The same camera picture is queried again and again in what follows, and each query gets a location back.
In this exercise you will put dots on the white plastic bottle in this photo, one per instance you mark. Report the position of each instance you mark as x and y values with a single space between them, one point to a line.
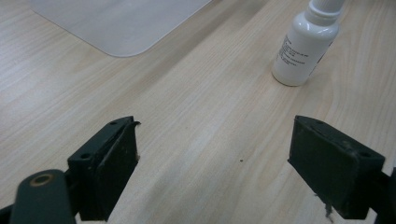
303 43

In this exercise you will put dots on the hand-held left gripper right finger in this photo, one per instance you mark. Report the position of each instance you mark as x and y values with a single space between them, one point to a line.
330 168

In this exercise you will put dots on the translucent grey mat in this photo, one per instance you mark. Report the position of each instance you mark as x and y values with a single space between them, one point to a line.
124 21

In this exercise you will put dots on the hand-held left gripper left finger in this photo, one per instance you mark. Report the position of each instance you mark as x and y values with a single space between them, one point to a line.
106 168

